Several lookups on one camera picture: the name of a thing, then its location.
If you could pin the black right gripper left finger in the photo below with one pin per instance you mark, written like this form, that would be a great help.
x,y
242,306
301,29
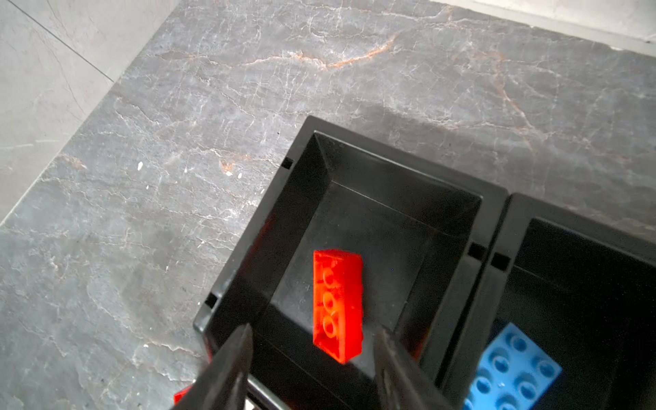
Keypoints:
x,y
223,383

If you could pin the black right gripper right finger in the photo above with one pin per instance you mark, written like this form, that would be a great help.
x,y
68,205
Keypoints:
x,y
401,384

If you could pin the blue lego brick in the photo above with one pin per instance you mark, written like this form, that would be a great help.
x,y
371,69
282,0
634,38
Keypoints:
x,y
513,373

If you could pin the red lego brick bottom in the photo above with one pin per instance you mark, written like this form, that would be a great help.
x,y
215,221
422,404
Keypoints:
x,y
337,304

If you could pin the red long lego brick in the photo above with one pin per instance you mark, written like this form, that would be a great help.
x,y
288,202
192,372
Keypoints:
x,y
178,396

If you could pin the black plastic bin left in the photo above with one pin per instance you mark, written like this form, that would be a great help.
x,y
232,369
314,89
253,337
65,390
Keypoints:
x,y
422,230

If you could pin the black plastic bin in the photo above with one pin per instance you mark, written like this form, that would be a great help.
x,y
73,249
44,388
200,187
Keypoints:
x,y
422,230
582,291

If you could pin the black plastic bin middle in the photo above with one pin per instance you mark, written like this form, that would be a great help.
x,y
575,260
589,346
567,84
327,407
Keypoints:
x,y
582,291

